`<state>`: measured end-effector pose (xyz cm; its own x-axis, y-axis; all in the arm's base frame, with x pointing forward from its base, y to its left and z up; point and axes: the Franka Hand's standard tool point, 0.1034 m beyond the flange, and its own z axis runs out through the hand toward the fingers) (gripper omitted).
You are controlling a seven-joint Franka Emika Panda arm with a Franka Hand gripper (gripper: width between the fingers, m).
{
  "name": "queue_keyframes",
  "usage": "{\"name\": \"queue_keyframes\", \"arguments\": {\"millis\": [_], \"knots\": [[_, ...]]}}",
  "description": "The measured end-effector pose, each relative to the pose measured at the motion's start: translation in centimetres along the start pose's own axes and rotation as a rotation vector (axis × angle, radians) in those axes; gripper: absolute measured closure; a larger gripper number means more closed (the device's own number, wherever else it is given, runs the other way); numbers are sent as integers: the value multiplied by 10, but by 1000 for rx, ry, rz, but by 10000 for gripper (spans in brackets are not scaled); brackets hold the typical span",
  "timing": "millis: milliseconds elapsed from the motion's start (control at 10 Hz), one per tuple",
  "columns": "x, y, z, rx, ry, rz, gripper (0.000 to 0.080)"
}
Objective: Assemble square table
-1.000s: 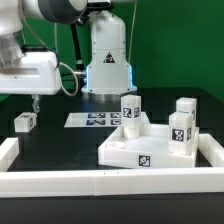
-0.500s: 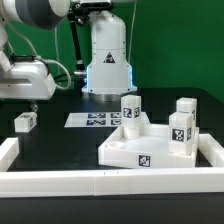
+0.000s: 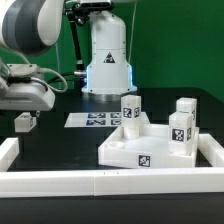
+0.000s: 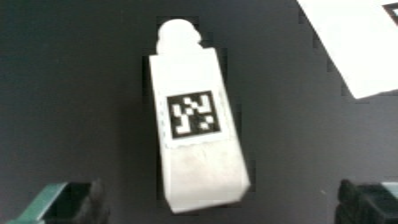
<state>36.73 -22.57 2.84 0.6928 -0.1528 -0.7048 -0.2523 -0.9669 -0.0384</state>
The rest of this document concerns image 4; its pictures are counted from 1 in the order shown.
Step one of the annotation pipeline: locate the white sheet with tags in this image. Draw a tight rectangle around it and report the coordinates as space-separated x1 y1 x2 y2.
297 0 398 99

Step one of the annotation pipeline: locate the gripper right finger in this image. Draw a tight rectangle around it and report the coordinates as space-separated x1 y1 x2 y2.
335 179 398 224

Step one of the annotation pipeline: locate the white table leg far left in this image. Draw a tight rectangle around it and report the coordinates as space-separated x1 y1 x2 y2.
150 19 251 213

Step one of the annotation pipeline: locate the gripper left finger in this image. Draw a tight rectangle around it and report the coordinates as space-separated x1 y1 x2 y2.
11 180 111 224

